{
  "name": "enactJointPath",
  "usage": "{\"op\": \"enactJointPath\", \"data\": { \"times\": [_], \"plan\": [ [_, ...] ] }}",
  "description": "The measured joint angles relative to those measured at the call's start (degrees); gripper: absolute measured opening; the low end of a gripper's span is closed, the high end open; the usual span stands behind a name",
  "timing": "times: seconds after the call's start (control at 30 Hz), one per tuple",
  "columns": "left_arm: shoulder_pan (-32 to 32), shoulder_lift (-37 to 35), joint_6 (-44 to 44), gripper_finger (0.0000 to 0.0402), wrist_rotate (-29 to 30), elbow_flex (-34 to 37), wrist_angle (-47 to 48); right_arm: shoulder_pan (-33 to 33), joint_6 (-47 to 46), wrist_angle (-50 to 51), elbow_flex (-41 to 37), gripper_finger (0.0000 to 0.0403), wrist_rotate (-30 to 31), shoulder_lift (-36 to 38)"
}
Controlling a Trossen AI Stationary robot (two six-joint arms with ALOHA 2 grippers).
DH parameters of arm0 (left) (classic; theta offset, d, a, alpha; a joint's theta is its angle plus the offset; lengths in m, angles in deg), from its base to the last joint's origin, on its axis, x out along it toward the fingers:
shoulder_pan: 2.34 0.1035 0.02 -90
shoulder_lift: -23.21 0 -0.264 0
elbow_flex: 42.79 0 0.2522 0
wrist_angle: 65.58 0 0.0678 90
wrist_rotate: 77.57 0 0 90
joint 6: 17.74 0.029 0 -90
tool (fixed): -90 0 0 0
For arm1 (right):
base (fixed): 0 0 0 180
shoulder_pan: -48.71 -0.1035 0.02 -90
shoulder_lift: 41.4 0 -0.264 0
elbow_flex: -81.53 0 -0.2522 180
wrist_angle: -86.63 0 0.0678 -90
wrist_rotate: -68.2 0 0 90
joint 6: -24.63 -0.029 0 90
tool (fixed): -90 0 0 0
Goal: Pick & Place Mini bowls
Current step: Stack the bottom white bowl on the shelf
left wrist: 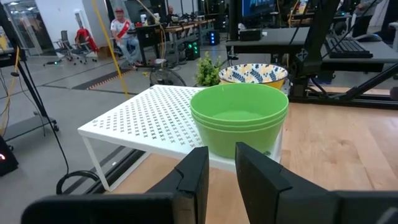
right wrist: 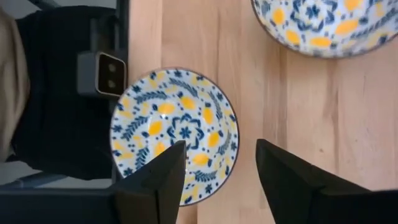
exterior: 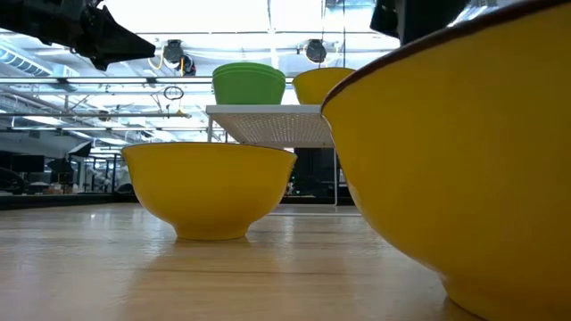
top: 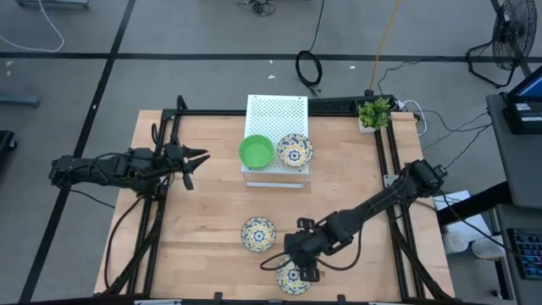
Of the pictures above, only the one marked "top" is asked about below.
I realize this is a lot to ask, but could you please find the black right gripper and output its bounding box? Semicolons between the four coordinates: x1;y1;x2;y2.
283;217;328;283

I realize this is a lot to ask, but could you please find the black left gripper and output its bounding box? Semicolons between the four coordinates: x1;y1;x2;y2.
160;142;212;191

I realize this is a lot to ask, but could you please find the yellow floral mini bowl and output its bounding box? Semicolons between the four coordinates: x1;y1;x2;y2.
276;132;315;168
275;256;313;297
241;216;277;253

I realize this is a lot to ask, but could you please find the green plastic mini bowl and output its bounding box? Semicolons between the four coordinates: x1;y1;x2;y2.
238;134;276;171

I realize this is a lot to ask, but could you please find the white perforated shelf riser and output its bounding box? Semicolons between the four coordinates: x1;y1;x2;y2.
241;93;311;189

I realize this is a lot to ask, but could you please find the black power strip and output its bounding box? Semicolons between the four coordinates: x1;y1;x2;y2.
307;96;397;116

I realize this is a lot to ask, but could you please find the green plant in white pot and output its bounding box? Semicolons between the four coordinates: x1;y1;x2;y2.
357;97;393;135

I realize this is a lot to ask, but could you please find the white round lid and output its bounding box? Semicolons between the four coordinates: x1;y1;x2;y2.
442;230;470;255
470;236;506;261

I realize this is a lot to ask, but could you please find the white paper sheet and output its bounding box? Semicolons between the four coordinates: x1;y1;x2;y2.
432;189;488;238

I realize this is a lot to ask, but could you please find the black desk support beam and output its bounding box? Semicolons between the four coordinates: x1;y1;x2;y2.
435;180;513;226

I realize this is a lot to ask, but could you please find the grey floor stand base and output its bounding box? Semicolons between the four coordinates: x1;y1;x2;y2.
0;94;42;108

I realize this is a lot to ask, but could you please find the grey cart base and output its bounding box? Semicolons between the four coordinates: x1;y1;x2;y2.
15;0;91;10

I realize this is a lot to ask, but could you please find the grey keyboard desk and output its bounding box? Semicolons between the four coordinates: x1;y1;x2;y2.
493;202;542;305

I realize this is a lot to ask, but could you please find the black keyboard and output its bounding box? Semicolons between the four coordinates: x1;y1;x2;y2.
506;227;542;281

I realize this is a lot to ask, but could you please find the black labelled device box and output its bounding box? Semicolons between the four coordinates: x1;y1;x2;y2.
502;100;542;136

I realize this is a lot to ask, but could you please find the black computer monitor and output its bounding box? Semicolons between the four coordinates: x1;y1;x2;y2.
506;64;542;103

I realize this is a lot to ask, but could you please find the black floor fan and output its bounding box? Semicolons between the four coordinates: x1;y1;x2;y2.
465;0;539;90

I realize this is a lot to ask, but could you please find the black aluminium table frame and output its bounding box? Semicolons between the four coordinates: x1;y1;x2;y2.
93;94;457;305

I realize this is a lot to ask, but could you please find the black left arm base cable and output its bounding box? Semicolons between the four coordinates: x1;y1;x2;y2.
103;195;147;293

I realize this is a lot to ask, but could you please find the black coiled floor cable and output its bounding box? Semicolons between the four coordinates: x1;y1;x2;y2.
294;0;326;97

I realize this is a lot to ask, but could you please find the black tangled cable bundle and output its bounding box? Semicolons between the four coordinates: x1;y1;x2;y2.
236;0;277;18

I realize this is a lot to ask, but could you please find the white floor cable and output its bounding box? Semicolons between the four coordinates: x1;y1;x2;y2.
0;0;65;53

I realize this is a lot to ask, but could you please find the yellow hanging power cable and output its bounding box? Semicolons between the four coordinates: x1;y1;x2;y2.
367;0;402;97

